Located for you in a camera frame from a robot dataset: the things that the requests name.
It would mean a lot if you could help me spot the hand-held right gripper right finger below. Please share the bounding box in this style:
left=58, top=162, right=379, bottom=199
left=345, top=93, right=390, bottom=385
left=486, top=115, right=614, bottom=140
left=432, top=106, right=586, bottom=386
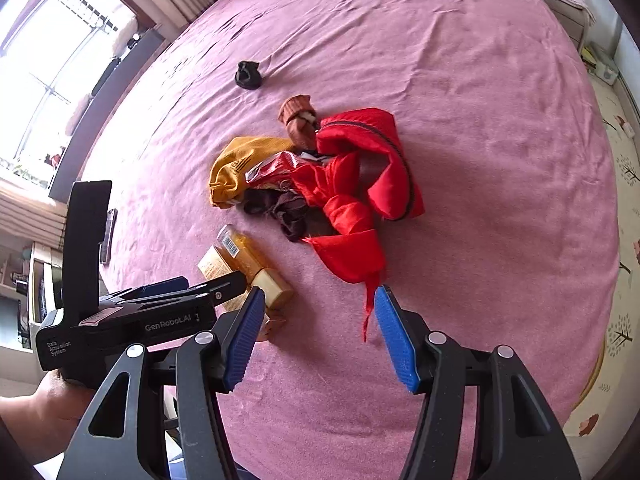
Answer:
left=374, top=285, right=583, bottom=480

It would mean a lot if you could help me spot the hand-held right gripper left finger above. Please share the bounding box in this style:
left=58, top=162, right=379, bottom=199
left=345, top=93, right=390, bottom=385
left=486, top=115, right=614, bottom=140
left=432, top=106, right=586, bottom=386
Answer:
left=57, top=286, right=267, bottom=480

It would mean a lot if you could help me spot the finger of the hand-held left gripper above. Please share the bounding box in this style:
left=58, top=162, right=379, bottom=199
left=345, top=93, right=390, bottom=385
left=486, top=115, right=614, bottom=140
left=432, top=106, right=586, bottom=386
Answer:
left=129, top=271, right=249, bottom=312
left=107, top=276, right=191, bottom=307

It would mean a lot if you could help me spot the yellow cardboard box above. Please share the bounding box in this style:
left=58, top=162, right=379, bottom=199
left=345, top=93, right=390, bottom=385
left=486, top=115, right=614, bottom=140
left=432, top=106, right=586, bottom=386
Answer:
left=196, top=245, right=252, bottom=312

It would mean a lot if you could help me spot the amber bottle with gold cap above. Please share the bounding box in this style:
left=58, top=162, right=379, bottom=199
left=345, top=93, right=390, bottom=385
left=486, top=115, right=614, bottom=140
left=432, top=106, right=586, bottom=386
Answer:
left=216, top=224, right=296, bottom=309

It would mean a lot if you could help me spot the red snack packet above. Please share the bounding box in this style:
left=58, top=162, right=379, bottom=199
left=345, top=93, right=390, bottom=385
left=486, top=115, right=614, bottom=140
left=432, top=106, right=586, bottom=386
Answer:
left=244, top=151, right=306, bottom=190

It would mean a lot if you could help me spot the red jacket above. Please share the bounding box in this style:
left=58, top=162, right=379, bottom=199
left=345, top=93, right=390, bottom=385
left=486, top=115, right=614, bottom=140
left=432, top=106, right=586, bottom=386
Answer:
left=290, top=107, right=426, bottom=343

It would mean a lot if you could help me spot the person's left hand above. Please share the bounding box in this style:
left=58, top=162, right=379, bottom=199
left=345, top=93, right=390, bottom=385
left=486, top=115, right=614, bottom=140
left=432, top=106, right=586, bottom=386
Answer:
left=31, top=369, right=98, bottom=427

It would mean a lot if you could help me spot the small brown packet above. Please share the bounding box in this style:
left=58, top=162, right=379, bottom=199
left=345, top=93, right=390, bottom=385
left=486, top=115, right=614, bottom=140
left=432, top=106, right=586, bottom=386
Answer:
left=255, top=311, right=287, bottom=344

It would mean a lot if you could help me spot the white shelf unit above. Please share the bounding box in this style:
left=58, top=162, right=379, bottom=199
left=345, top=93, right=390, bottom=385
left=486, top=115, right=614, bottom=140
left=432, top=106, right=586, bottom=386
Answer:
left=0, top=241, right=65, bottom=352

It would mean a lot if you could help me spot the dark brown cloth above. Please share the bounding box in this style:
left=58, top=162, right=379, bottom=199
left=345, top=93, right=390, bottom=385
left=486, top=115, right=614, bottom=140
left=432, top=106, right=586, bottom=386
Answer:
left=242, top=187, right=326, bottom=243

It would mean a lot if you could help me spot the yellow cloth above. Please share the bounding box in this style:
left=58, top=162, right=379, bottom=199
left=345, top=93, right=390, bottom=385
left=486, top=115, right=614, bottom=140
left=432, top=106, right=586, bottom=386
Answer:
left=208, top=136, right=296, bottom=209

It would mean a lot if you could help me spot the pink bed sheet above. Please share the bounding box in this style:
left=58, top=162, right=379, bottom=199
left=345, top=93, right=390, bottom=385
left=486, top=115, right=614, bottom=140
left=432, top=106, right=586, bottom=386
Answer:
left=80, top=0, right=622, bottom=480

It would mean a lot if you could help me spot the brown sock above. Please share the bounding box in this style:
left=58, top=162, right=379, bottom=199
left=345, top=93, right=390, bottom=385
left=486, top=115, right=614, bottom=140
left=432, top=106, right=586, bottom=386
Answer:
left=278, top=95, right=321, bottom=152

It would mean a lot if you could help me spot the dark window bench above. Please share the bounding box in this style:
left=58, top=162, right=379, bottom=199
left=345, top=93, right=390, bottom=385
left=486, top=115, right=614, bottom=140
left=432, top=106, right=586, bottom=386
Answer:
left=48, top=27, right=167, bottom=202

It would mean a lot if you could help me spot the black sock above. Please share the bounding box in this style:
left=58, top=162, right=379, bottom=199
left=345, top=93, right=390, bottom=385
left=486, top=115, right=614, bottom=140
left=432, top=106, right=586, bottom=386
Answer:
left=234, top=60, right=263, bottom=90

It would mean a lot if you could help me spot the window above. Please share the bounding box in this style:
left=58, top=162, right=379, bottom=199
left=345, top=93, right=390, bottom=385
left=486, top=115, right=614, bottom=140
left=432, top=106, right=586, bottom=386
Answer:
left=0, top=0, right=138, bottom=181

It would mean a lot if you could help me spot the cream patterned floor mat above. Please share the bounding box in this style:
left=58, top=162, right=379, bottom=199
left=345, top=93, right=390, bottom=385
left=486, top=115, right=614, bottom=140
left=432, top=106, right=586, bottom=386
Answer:
left=562, top=72, right=640, bottom=438

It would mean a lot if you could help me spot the white nightstand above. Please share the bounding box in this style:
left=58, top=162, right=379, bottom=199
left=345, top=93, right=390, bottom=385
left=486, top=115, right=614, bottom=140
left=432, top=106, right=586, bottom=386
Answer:
left=522, top=0, right=597, bottom=47

